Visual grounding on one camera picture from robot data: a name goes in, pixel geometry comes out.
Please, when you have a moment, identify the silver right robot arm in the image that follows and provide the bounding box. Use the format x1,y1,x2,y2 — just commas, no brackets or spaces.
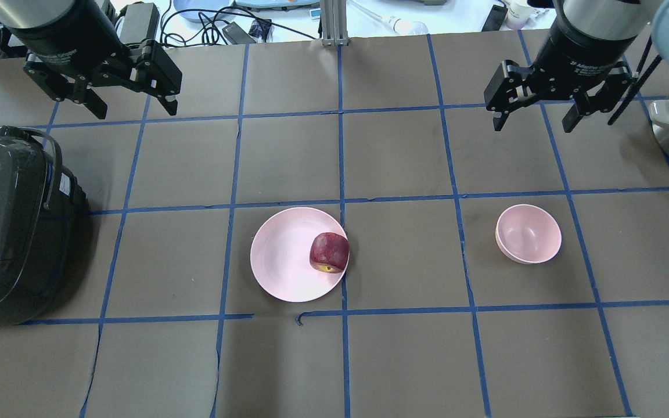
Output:
484,1,669,157

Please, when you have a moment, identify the white paper cup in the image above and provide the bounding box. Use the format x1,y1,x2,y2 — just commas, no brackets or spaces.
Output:
505,0,535,31

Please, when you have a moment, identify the blue plate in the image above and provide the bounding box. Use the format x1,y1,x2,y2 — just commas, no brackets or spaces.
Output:
172,0,235,23

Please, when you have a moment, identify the black rice cooker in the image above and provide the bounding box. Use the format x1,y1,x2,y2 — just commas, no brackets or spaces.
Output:
0,126,87,326

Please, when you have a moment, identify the pink bowl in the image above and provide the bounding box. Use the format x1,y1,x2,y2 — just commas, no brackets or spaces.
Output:
494,204,562,265

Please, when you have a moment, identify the pink plate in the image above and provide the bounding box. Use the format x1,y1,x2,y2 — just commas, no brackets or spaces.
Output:
250,207,350,302

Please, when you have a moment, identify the aluminium frame post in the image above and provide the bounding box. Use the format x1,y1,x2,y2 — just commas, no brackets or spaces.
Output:
319,0,350,47

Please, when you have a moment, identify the black power adapter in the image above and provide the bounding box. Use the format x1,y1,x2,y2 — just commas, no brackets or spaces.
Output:
221,22,257,45

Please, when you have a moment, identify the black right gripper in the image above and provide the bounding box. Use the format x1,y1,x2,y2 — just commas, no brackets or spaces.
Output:
483,17,637,133

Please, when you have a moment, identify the red apple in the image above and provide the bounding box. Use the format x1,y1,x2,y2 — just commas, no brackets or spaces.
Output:
309,232,350,273

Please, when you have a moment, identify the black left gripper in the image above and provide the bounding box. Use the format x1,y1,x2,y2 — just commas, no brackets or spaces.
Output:
7,1,182,120

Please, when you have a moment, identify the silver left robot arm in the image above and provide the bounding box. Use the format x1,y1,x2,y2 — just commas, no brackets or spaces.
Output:
0,1,182,120

